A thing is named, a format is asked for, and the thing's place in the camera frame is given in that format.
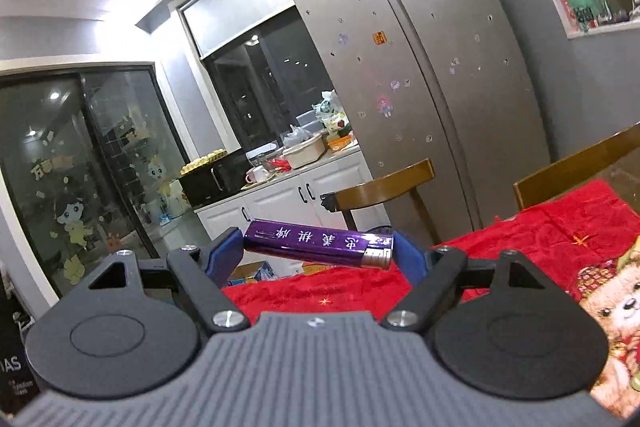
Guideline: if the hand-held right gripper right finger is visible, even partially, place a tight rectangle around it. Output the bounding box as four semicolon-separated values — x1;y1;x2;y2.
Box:
380;229;547;332

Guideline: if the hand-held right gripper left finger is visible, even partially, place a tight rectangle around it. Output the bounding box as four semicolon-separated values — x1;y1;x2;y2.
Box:
88;227;252;334

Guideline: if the purple lighter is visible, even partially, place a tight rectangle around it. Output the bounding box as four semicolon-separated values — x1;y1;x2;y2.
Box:
242;218;396;270

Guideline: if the cardboard box with blue packets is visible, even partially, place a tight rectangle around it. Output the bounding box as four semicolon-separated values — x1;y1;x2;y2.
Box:
227;259;307;284

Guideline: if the wooden chair with dark cloth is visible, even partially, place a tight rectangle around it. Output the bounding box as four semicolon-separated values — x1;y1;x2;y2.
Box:
320;158;442;248

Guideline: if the black microwave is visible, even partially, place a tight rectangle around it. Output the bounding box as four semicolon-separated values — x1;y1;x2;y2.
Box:
179;152;254;208

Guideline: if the white kitchen cabinet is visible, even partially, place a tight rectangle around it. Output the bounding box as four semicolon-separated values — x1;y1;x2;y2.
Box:
194;144;392;259

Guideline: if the pile of yellow fruit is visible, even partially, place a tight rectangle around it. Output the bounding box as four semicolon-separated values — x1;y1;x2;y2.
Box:
180;148;228;176

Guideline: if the beige plastic basin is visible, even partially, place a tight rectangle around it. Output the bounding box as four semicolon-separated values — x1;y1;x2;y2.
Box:
281;134;329;170

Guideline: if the white plastic bag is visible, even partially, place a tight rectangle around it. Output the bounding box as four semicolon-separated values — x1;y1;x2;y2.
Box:
282;124;315;148

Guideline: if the red printed blanket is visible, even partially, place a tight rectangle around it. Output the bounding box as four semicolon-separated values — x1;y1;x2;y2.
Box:
220;179;640;419

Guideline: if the printed plastic bag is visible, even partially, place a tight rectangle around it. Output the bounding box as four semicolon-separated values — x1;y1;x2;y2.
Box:
312;90;347;134

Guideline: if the glass sliding door with stickers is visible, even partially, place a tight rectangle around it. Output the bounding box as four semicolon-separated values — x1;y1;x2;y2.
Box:
0;64;212;304

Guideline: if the silver double-door fridge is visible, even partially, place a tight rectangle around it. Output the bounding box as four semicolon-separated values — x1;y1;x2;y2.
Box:
287;0;552;249

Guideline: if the dark kitchen window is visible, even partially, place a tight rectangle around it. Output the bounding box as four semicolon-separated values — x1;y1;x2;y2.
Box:
177;0;337;158

